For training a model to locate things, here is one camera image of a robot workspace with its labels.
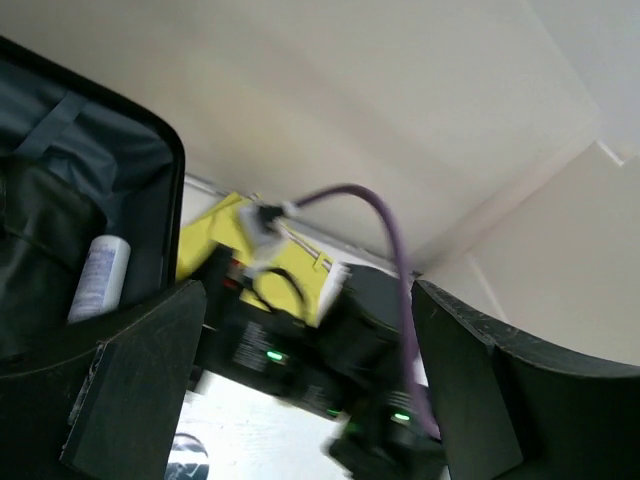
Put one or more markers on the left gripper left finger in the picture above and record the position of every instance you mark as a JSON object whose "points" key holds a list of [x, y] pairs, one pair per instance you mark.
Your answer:
{"points": [[101, 399]]}

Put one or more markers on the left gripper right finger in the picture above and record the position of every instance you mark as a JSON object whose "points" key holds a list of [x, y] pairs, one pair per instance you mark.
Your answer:
{"points": [[511, 405]]}

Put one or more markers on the round blue cream jar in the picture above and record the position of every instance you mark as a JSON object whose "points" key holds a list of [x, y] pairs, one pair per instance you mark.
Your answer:
{"points": [[188, 459]]}

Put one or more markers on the white lotion bottle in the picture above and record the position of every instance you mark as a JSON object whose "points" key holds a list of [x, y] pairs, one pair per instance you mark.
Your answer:
{"points": [[102, 278]]}

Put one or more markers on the yellow shorts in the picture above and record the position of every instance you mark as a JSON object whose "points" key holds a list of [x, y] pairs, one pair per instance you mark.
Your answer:
{"points": [[297, 280]]}

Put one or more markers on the yellow hard-shell suitcase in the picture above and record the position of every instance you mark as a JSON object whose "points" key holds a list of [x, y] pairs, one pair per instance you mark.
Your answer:
{"points": [[78, 160]]}

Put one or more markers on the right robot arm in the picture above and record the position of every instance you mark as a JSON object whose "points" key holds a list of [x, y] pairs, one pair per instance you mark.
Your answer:
{"points": [[348, 364]]}

